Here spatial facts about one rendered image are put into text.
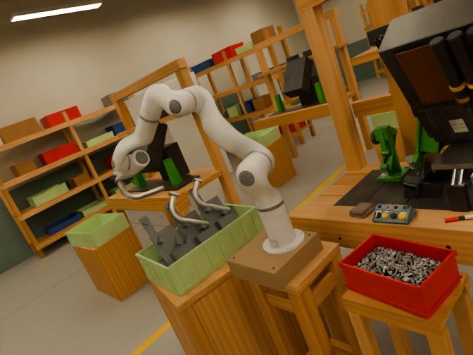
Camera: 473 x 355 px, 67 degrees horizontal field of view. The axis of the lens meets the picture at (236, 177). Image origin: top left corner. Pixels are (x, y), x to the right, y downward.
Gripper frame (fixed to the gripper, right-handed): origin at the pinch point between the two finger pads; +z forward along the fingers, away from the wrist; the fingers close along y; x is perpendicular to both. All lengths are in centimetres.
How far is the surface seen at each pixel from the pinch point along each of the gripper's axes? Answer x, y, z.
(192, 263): 55, -13, -18
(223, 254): 57, -31, -19
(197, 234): 43, -34, 2
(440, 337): 97, -25, -119
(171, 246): 43.5, -17.2, 5.2
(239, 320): 92, -28, -16
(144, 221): 25.1, -8.0, 6.4
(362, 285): 81, -28, -98
